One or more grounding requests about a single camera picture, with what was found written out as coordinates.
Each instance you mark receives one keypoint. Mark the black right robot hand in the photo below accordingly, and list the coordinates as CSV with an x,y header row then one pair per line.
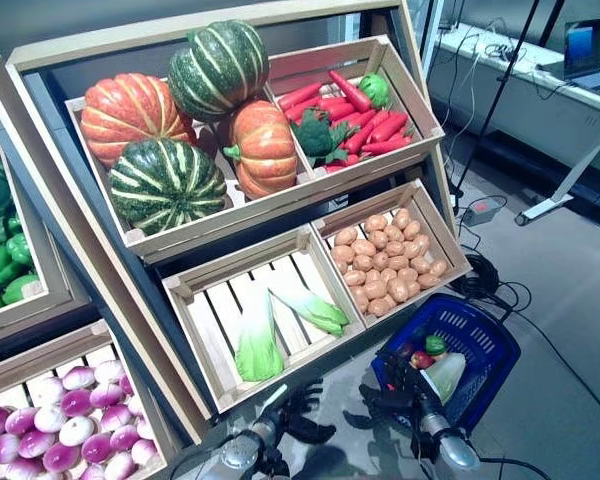
x,y
390,397

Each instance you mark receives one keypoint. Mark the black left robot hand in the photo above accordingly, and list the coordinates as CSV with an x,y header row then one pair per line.
x,y
302,425

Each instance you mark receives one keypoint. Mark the blue plastic shopping basket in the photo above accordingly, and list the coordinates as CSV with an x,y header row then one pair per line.
x,y
480,330

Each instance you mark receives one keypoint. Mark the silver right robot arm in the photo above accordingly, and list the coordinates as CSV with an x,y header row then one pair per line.
x,y
455,450

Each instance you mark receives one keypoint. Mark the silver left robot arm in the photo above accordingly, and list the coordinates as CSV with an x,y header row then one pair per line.
x,y
240,450

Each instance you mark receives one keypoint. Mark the red apple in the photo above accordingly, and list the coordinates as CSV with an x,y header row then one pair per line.
x,y
421,360

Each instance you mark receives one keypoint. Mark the wooden bok choy crate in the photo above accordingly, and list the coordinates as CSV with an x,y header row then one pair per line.
x,y
290,367

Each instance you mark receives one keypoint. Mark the pale green napa cabbage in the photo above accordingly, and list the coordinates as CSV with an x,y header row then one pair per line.
x,y
447,377

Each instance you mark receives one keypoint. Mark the small green pepper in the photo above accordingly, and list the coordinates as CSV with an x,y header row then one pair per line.
x,y
436,345

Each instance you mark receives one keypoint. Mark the green white bok choy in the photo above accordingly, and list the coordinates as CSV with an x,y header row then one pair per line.
x,y
320,310
257,350

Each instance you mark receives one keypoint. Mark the brown potato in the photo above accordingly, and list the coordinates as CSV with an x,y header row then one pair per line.
x,y
375,223
378,240
380,306
411,230
354,277
427,281
375,289
438,268
398,263
393,233
363,262
397,291
407,275
420,265
395,248
401,218
360,298
389,275
422,243
372,276
342,254
345,236
413,288
411,249
363,247
380,261
341,267

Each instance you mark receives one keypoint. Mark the wooden potato crate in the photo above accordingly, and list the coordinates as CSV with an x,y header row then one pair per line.
x,y
445,235

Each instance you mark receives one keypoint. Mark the grey power box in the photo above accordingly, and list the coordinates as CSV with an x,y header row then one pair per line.
x,y
480,211

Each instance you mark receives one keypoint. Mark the large wooden display shelf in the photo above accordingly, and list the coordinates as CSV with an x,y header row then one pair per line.
x,y
120,300

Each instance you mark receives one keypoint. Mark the wooden pumpkin crate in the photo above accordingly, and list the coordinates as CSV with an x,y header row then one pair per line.
x,y
205,222

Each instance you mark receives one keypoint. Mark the red carrot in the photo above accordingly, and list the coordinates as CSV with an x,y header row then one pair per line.
x,y
365,134
387,146
327,110
350,161
389,126
350,90
300,95

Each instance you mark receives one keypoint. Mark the wooden turnip crate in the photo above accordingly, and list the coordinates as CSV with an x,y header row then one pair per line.
x,y
40,357

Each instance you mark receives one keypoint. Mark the green striped pumpkin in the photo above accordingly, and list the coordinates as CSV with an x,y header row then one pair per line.
x,y
215,70
165,185

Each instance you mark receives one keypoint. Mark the small orange pumpkin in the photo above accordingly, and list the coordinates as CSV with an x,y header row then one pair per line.
x,y
265,150

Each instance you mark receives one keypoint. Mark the wooden pepper crate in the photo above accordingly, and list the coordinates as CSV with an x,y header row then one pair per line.
x,y
35,287

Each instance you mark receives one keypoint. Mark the wooden carrot crate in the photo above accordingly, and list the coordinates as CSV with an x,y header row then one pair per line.
x,y
405,80

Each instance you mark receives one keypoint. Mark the black tripod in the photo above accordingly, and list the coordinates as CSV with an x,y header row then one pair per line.
x,y
500,95

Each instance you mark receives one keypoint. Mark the white metal desk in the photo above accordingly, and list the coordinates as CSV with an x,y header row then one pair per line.
x,y
530,85

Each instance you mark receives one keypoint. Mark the large orange pumpkin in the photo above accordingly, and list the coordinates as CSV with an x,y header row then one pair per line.
x,y
125,115

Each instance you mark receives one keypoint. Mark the open grey laptop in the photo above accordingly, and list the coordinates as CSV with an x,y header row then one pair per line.
x,y
585,50

